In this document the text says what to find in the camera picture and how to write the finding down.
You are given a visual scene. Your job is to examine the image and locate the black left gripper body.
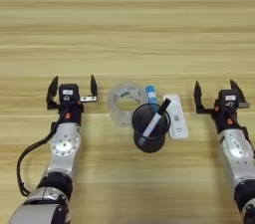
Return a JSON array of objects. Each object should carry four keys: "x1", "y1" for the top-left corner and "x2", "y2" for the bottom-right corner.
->
[{"x1": 57, "y1": 95, "x2": 99, "y2": 126}]

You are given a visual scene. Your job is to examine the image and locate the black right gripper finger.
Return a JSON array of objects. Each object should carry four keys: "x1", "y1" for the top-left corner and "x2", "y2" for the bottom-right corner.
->
[
  {"x1": 229, "y1": 79, "x2": 247, "y2": 105},
  {"x1": 193, "y1": 80, "x2": 215, "y2": 115}
]

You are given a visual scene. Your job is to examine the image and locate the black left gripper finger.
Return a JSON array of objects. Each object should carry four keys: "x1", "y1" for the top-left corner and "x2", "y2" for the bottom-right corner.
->
[
  {"x1": 46, "y1": 75, "x2": 61, "y2": 111},
  {"x1": 90, "y1": 74, "x2": 99, "y2": 99}
]

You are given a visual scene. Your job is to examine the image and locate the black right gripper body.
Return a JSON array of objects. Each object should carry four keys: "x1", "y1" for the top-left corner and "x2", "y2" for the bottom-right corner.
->
[{"x1": 212, "y1": 100, "x2": 251, "y2": 135}]

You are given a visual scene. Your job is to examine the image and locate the white marker with black cap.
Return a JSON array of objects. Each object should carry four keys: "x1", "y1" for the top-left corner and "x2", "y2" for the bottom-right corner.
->
[{"x1": 136, "y1": 98, "x2": 172, "y2": 148}]

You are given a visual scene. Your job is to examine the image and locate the black mesh pen cup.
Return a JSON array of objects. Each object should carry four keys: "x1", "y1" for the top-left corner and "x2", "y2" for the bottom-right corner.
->
[{"x1": 130, "y1": 103, "x2": 172, "y2": 154}]

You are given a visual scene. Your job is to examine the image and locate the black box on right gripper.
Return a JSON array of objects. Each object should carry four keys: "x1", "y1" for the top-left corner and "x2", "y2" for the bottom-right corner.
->
[{"x1": 217, "y1": 89, "x2": 240, "y2": 110}]

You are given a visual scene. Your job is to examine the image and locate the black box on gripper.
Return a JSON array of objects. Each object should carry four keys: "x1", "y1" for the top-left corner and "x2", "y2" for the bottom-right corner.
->
[
  {"x1": 58, "y1": 83, "x2": 81, "y2": 105},
  {"x1": 217, "y1": 89, "x2": 240, "y2": 110}
]

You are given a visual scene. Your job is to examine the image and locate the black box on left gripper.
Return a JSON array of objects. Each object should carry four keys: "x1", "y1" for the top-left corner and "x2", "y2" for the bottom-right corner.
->
[{"x1": 58, "y1": 83, "x2": 81, "y2": 105}]

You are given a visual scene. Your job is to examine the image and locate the white rectangular plastic device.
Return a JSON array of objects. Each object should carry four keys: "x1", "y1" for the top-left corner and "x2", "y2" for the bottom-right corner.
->
[{"x1": 161, "y1": 94, "x2": 190, "y2": 141}]

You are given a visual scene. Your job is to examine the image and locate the clear tape roll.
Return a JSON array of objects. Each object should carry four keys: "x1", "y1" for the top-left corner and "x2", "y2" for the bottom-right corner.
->
[{"x1": 107, "y1": 82, "x2": 150, "y2": 128}]

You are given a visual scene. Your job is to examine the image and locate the blue glue stick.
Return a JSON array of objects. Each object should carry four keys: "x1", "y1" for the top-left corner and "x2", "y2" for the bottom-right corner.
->
[{"x1": 144, "y1": 84, "x2": 161, "y2": 115}]

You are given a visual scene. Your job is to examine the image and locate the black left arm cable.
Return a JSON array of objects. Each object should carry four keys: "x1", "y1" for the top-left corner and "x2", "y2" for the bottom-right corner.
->
[{"x1": 16, "y1": 105, "x2": 73, "y2": 198}]

